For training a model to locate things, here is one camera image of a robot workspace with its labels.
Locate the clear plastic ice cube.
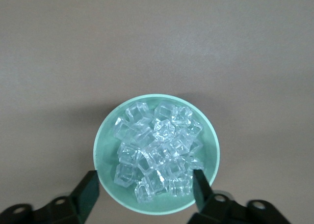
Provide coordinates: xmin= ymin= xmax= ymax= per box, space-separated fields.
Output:
xmin=118 ymin=142 xmax=142 ymax=166
xmin=169 ymin=178 xmax=192 ymax=197
xmin=144 ymin=169 xmax=170 ymax=195
xmin=114 ymin=117 xmax=134 ymax=140
xmin=169 ymin=129 xmax=194 ymax=157
xmin=133 ymin=118 xmax=155 ymax=146
xmin=114 ymin=164 xmax=138 ymax=188
xmin=153 ymin=101 xmax=176 ymax=123
xmin=153 ymin=119 xmax=176 ymax=142
xmin=134 ymin=181 xmax=154 ymax=204
xmin=188 ymin=156 xmax=206 ymax=172
xmin=149 ymin=142 xmax=172 ymax=168
xmin=125 ymin=102 xmax=149 ymax=121
xmin=171 ymin=106 xmax=194 ymax=126

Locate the mint green round bowl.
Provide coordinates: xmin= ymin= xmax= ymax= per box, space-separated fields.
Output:
xmin=93 ymin=93 xmax=220 ymax=214

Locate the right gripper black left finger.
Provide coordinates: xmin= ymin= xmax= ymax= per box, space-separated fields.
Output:
xmin=0 ymin=170 xmax=100 ymax=224

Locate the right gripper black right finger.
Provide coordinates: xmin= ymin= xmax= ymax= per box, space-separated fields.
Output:
xmin=187 ymin=168 xmax=292 ymax=224

